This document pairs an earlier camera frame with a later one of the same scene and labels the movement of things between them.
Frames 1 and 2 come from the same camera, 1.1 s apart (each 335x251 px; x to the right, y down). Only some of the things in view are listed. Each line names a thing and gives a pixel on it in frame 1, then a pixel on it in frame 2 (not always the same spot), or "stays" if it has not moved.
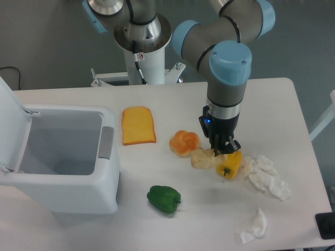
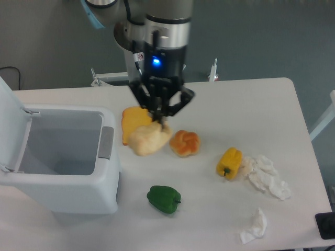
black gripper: [220, 132] to [162, 91]
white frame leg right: [330, 117] stays
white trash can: [71, 163] stays
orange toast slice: [137, 126] stays
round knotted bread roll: [183, 143] stays
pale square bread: [205, 158] to [147, 139]
